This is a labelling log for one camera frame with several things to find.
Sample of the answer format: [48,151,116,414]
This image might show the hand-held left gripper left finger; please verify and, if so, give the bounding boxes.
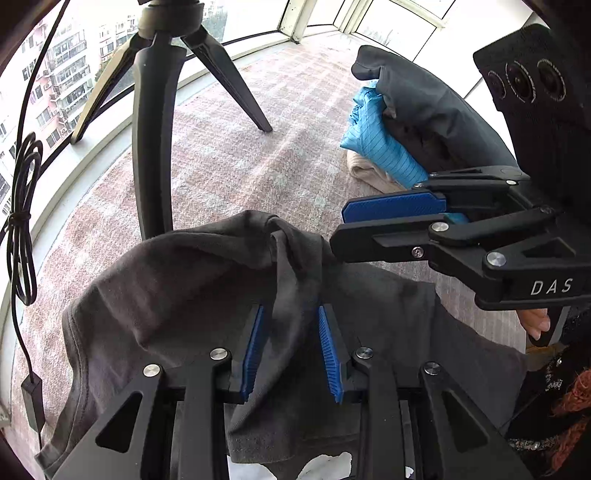
[44,305,267,480]

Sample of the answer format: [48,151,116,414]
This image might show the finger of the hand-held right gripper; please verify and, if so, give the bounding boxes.
[329,207,578,288]
[342,165,532,227]

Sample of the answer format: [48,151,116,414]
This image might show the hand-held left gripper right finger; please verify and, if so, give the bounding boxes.
[318,305,534,480]

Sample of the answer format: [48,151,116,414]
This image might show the dark grey daisy print T-shirt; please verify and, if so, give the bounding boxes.
[34,210,529,480]

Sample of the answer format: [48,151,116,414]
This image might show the person's right hand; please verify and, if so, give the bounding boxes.
[517,307,552,341]

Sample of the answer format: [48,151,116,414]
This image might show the beige folded garment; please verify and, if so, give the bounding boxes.
[346,152,411,193]

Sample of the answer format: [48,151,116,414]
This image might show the blue folded garment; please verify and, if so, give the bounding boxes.
[341,85,432,189]

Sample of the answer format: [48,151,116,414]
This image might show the dark folded garment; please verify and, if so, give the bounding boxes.
[351,45,518,190]

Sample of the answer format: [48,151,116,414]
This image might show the pink plaid mat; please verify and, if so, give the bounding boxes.
[9,39,529,444]

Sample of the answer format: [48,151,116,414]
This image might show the black patterned sweater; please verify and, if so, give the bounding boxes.
[505,295,591,480]

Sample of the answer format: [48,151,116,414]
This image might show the black tripod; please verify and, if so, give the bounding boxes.
[69,0,273,241]

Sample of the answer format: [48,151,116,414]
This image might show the black cable with inline remote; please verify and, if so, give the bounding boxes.
[0,0,70,446]

